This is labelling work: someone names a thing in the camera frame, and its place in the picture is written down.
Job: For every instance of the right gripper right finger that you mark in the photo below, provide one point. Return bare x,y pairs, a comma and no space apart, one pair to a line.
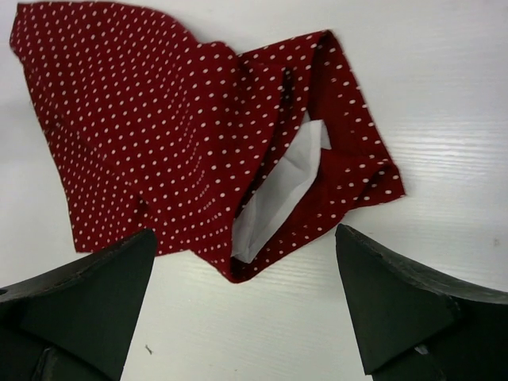
412,322

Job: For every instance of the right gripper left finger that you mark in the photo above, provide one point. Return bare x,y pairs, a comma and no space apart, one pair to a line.
76,322

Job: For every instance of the red polka dot skirt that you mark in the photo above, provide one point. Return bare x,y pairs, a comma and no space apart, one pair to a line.
239,158

